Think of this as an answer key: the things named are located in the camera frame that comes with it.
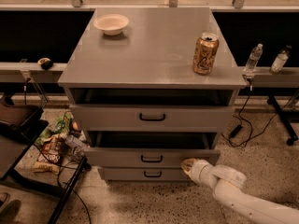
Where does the gold soda can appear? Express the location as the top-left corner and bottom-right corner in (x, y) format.
(192, 32), (220, 75)

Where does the clear water bottle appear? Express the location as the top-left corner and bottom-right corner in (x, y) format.
(245, 43), (263, 73)

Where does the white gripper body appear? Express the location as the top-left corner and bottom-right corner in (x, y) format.
(190, 160), (218, 186)

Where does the chips snack bag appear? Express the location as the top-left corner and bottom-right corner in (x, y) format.
(33, 135), (64, 175)

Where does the crushed plastic bottle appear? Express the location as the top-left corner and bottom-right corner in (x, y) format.
(64, 135), (89, 161)

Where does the black cart frame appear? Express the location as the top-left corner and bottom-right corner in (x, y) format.
(0, 94), (88, 224)

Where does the green snack bag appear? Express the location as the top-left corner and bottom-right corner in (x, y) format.
(36, 111), (73, 145)

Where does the grey bottom drawer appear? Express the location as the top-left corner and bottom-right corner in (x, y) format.
(98, 168), (190, 182)

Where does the grey top drawer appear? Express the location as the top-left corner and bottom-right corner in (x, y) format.
(70, 105), (235, 133)

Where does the black yellow tape measure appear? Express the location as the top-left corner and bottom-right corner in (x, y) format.
(37, 58), (53, 70)

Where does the black power cable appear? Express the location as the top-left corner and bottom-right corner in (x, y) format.
(221, 77), (293, 148)

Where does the white bowl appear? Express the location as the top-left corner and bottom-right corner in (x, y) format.
(93, 14), (129, 35)

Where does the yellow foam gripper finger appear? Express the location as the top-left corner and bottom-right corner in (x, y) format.
(180, 158), (197, 175)

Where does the grey drawer cabinet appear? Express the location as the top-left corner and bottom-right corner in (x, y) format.
(57, 7), (248, 183)

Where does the grey drawer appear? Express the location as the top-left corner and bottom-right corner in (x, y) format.
(85, 132), (220, 168)
(98, 168), (190, 182)
(70, 105), (235, 133)

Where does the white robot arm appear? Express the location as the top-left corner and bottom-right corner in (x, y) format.
(181, 158), (299, 224)

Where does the black stand leg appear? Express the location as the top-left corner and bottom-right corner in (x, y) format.
(267, 94), (298, 146)

